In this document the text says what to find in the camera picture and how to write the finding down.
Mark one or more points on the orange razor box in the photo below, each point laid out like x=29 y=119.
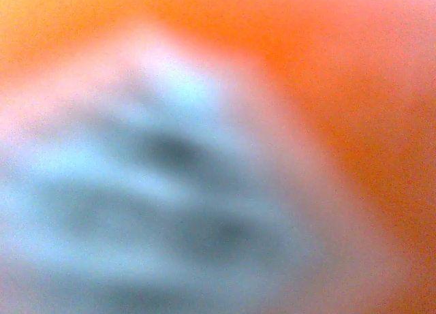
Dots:
x=217 y=156

